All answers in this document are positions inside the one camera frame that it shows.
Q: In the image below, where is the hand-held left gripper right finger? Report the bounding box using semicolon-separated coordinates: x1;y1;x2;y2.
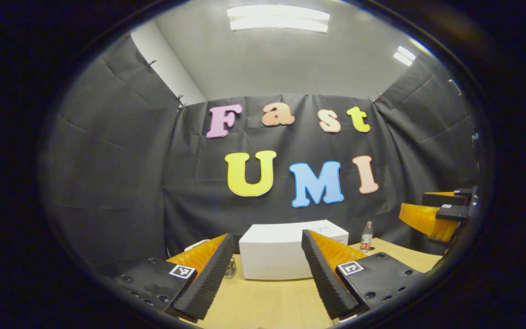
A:
301;229;428;320

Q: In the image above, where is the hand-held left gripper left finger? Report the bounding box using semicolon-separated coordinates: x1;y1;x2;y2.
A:
115;233;236;323

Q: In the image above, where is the white microwave oven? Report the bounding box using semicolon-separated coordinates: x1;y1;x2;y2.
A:
239;220;349;281

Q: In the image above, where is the white toaster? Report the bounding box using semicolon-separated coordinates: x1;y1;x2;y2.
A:
184;239;211;252

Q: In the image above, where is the clear bottle with red label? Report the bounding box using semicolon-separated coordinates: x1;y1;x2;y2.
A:
360;221;374;255

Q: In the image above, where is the black backdrop cloth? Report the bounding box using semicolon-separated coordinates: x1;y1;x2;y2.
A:
39;34;483;275

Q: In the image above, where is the small ceiling light panel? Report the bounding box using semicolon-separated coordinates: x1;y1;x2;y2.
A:
393;46;416;67

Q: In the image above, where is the large ceiling light panel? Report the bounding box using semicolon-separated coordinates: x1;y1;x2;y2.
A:
226;5;331;33

